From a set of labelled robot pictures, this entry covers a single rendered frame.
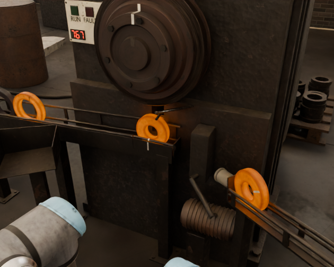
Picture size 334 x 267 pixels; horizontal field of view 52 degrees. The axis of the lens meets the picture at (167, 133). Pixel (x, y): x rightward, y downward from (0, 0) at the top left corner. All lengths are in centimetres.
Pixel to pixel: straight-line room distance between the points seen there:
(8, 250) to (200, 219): 84
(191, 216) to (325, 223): 109
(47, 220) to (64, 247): 7
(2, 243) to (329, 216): 196
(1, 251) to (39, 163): 92
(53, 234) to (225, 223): 78
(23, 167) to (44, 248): 90
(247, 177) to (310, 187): 137
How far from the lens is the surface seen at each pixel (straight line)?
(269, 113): 142
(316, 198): 247
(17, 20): 407
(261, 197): 119
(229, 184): 129
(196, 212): 141
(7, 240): 77
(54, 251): 80
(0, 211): 241
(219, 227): 140
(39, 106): 185
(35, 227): 78
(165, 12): 124
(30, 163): 165
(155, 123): 147
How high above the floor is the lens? 147
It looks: 30 degrees down
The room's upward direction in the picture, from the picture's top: straight up
